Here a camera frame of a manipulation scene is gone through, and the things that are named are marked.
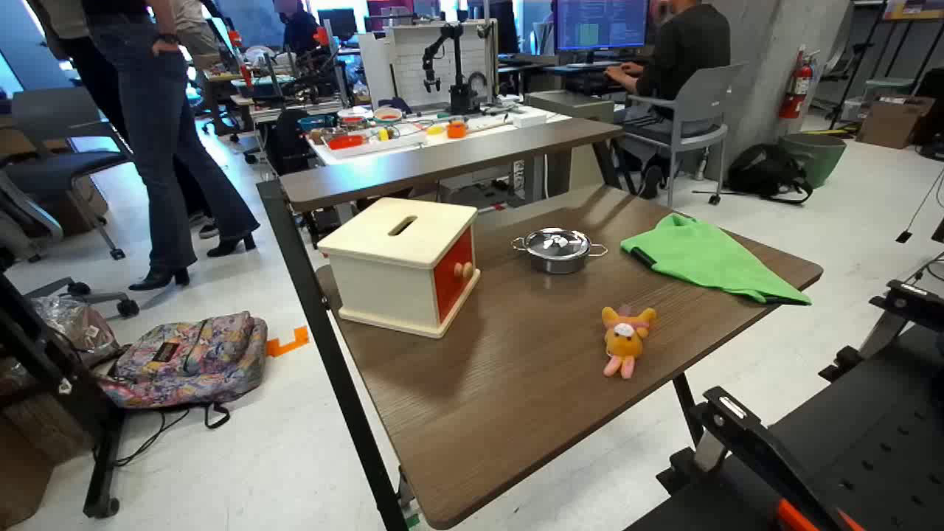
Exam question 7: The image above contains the green microfibre towel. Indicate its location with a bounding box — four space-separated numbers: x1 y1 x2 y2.
615 210 813 309

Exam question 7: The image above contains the cream wooden box red drawer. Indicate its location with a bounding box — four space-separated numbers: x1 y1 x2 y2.
316 194 484 343

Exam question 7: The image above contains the small metal pot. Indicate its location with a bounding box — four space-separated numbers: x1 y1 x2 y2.
509 225 609 276

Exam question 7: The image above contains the white board with toys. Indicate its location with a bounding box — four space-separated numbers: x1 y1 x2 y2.
307 101 572 167

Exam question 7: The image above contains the orange pink plush toy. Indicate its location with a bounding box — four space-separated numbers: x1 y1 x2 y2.
599 304 658 383

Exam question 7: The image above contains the red toy tray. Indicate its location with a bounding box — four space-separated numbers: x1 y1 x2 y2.
323 129 369 154

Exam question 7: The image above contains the orange plastic floor piece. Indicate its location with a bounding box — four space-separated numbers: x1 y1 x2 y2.
261 324 313 359

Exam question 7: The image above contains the white pegboard panel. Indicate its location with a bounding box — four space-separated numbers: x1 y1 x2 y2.
356 18 502 113

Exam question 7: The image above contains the computer monitor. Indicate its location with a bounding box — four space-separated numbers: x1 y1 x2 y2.
550 0 652 55

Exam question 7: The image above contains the grey plastic chair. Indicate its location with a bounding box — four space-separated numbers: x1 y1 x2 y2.
615 61 746 210

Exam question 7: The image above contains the colourful patterned backpack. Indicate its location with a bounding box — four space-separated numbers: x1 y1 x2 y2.
97 309 270 430

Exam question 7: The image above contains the seated person in black shirt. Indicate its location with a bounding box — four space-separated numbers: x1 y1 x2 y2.
602 0 733 201

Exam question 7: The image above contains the black backpack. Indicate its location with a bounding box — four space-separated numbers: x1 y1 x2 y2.
723 142 813 206

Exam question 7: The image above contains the standing person in jeans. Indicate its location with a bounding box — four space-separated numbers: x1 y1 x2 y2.
83 0 261 293

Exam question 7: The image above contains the green bin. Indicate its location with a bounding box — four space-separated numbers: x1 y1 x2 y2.
783 129 848 192

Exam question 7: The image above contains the red fire extinguisher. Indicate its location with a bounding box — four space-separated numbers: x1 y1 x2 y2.
776 46 819 127

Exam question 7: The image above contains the clear plastic bag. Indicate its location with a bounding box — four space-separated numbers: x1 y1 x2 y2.
33 290 127 368

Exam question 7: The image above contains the black metal stand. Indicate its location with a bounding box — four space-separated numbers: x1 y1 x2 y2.
0 245 128 523

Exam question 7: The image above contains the person in black trousers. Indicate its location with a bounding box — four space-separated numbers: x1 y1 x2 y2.
27 0 131 132

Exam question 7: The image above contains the dark office chair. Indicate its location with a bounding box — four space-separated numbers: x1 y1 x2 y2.
0 85 140 322

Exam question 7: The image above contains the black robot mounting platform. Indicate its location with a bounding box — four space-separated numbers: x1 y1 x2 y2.
628 322 944 531

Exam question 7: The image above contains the cardboard box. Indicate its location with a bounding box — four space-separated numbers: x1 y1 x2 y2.
859 94 938 151

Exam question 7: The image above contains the black metal table frame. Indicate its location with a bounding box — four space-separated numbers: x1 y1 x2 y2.
257 178 711 531

